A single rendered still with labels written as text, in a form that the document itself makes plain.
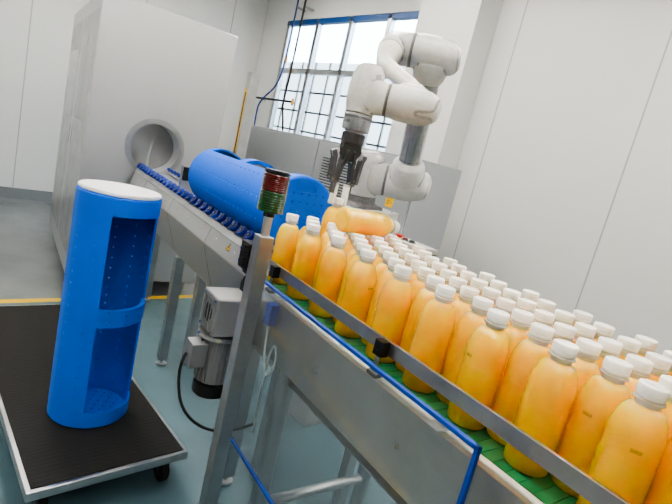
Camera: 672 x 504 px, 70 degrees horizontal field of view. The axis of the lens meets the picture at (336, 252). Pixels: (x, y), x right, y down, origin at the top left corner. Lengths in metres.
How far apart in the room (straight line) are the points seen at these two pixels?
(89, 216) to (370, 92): 1.01
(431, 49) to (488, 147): 2.60
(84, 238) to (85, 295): 0.20
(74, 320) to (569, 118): 3.67
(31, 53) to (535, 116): 5.23
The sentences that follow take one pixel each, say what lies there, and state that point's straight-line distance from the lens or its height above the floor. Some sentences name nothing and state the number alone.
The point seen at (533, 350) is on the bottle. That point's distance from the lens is 0.90.
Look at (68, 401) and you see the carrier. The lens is 2.05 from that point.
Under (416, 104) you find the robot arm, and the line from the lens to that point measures 1.51.
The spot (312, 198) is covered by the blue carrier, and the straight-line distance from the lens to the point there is 1.74.
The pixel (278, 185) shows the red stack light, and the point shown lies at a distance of 1.12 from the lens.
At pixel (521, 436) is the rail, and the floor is 0.97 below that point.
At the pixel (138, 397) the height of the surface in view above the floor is 0.15.
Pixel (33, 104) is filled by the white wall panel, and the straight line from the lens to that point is 6.55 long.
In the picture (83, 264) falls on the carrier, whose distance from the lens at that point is 1.85.
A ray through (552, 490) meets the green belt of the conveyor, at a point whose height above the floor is 0.90.
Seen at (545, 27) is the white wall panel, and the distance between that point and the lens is 4.65.
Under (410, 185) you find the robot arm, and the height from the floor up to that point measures 1.28.
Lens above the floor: 1.32
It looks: 11 degrees down
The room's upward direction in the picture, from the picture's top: 14 degrees clockwise
